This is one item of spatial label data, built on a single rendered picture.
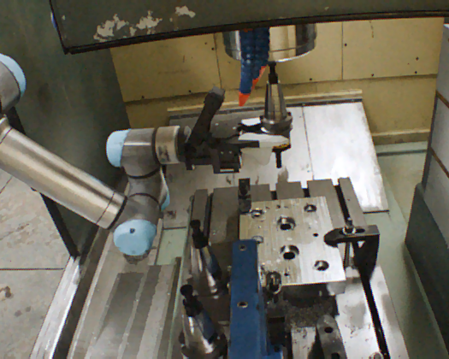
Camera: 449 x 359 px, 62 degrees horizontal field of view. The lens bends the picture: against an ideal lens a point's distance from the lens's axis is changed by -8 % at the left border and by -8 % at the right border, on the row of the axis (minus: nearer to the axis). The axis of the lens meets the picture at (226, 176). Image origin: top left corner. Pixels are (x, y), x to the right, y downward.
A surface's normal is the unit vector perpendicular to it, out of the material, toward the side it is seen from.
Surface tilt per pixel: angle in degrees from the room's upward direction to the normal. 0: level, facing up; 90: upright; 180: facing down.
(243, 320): 0
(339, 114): 24
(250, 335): 0
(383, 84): 90
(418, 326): 0
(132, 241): 90
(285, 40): 90
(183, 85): 90
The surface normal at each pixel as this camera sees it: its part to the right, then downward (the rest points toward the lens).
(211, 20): 0.02, 0.84
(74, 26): -0.03, 0.58
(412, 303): -0.13, -0.81
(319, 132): -0.13, -0.51
